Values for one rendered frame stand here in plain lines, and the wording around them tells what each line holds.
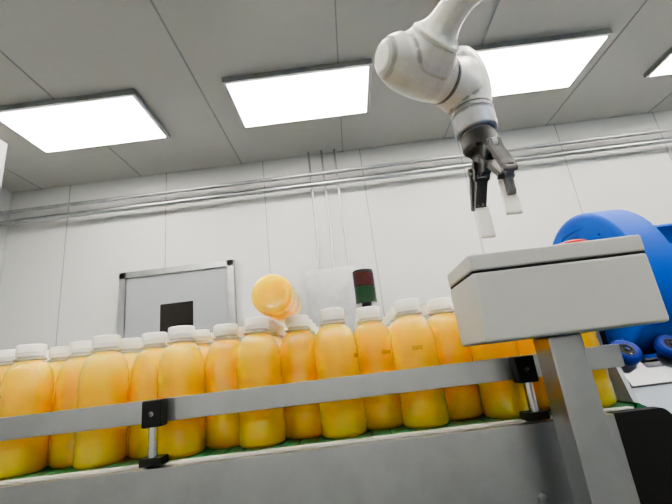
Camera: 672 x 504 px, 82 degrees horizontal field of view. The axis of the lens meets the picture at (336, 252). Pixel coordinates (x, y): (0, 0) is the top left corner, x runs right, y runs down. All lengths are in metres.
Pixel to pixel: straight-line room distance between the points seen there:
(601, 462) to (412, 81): 0.66
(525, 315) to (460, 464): 0.21
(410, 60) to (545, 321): 0.54
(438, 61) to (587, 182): 4.42
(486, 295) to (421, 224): 3.89
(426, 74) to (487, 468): 0.67
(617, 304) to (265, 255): 3.93
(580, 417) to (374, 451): 0.24
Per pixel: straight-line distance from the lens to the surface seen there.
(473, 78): 0.92
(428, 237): 4.30
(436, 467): 0.56
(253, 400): 0.58
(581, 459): 0.53
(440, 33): 0.84
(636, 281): 0.54
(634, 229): 0.84
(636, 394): 0.79
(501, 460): 0.58
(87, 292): 4.98
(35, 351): 0.76
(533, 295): 0.48
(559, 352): 0.52
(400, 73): 0.82
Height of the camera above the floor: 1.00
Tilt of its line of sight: 16 degrees up
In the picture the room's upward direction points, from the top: 7 degrees counter-clockwise
